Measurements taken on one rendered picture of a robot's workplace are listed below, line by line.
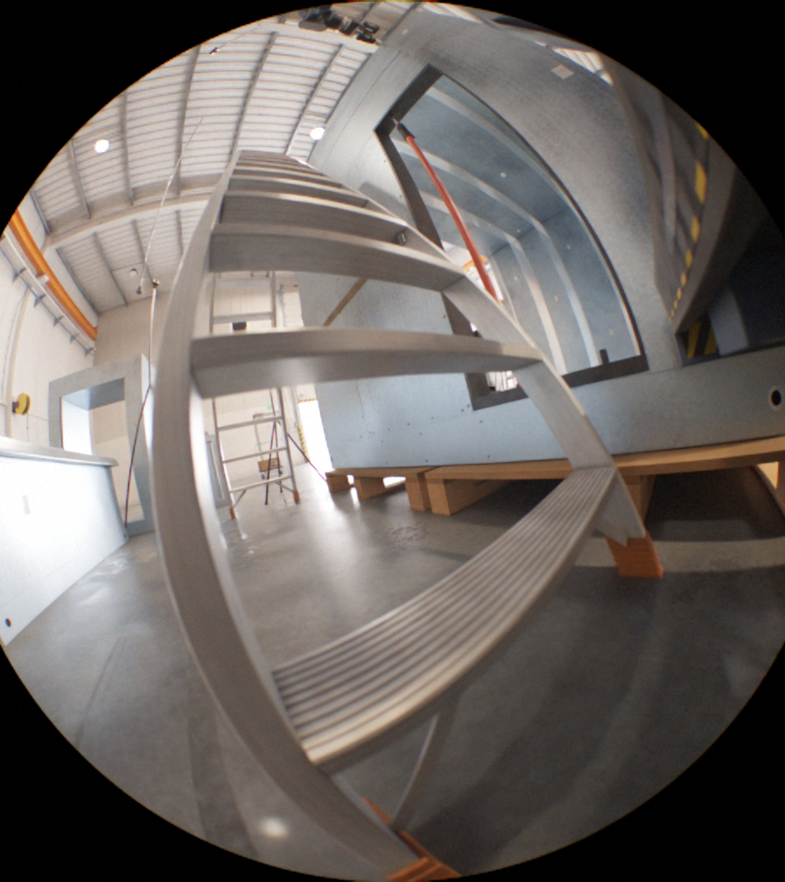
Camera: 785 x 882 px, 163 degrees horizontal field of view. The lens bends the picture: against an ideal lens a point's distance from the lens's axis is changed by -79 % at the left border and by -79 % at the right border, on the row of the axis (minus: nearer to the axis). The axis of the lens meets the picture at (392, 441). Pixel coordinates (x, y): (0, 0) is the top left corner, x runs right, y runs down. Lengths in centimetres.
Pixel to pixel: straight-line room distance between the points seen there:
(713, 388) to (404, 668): 72
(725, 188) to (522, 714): 43
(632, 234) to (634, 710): 84
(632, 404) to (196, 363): 76
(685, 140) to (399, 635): 29
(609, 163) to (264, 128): 810
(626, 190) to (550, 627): 93
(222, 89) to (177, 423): 804
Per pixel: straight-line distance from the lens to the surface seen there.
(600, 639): 45
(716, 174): 15
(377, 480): 166
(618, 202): 84
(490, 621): 18
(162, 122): 848
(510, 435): 88
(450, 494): 101
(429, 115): 319
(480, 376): 100
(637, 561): 55
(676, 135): 17
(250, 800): 41
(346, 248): 43
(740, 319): 27
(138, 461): 269
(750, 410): 76
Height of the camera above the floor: 33
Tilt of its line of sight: 1 degrees down
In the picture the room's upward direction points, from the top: 13 degrees counter-clockwise
